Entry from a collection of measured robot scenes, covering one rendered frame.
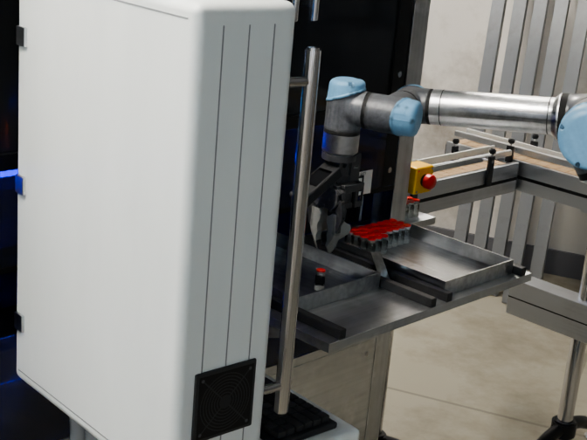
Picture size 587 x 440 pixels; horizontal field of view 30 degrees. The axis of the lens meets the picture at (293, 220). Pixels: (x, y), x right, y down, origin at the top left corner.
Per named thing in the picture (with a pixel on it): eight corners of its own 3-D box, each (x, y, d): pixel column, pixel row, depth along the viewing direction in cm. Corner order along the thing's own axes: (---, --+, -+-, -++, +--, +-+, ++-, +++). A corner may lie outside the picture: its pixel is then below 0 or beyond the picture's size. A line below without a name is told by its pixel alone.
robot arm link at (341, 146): (342, 138, 219) (314, 128, 224) (340, 161, 220) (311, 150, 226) (367, 134, 224) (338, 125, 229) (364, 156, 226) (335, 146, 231)
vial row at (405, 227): (355, 253, 258) (357, 235, 257) (403, 240, 271) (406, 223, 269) (362, 256, 257) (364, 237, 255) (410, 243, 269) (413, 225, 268)
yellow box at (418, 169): (392, 188, 287) (396, 161, 284) (410, 184, 292) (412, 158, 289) (415, 195, 282) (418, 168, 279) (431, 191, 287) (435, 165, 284)
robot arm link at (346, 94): (363, 85, 216) (322, 79, 218) (356, 140, 219) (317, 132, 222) (375, 79, 223) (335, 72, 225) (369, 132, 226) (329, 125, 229)
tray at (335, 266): (186, 264, 242) (187, 249, 241) (270, 244, 260) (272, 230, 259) (295, 313, 220) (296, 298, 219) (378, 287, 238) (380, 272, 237)
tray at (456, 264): (328, 250, 259) (330, 237, 258) (399, 232, 277) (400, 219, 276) (443, 296, 236) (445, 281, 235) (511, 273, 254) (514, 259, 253)
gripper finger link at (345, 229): (354, 251, 231) (355, 209, 229) (334, 257, 227) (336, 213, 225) (343, 249, 234) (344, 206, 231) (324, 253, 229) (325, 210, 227)
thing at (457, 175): (375, 229, 290) (381, 172, 286) (332, 213, 301) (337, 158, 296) (519, 192, 338) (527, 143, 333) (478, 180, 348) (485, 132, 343)
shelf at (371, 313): (168, 277, 239) (169, 268, 239) (376, 224, 288) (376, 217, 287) (328, 353, 208) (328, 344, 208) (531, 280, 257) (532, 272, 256)
